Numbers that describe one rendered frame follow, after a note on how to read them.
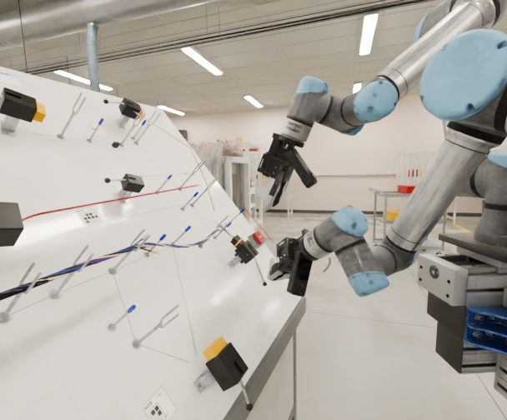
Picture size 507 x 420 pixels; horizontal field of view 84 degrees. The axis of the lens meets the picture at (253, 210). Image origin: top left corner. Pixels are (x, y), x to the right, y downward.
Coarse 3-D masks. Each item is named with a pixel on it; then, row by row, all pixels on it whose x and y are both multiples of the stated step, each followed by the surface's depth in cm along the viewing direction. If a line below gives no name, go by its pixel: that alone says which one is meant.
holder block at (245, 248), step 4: (244, 244) 85; (248, 244) 87; (236, 248) 86; (240, 248) 86; (244, 248) 85; (248, 248) 86; (252, 248) 87; (236, 252) 86; (240, 252) 86; (244, 252) 85; (248, 252) 85; (252, 252) 85; (256, 252) 87; (240, 256) 86; (244, 256) 86; (248, 256) 85; (252, 256) 85; (244, 260) 86; (248, 260) 85
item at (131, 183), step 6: (126, 174) 71; (132, 174) 72; (108, 180) 68; (114, 180) 69; (120, 180) 70; (126, 180) 70; (132, 180) 71; (138, 180) 72; (126, 186) 70; (132, 186) 71; (138, 186) 72; (120, 192) 74; (126, 192) 73; (132, 192) 74; (138, 192) 74
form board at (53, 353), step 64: (0, 128) 62; (128, 128) 98; (0, 192) 53; (64, 192) 63; (128, 192) 78; (192, 192) 100; (0, 256) 47; (64, 256) 54; (128, 256) 64; (192, 256) 79; (256, 256) 104; (64, 320) 47; (128, 320) 55; (192, 320) 65; (256, 320) 81; (0, 384) 37; (64, 384) 42; (128, 384) 48; (192, 384) 56
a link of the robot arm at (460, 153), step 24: (456, 144) 53; (480, 144) 51; (432, 168) 57; (456, 168) 54; (432, 192) 57; (456, 192) 56; (408, 216) 62; (432, 216) 59; (384, 240) 68; (408, 240) 63; (408, 264) 68
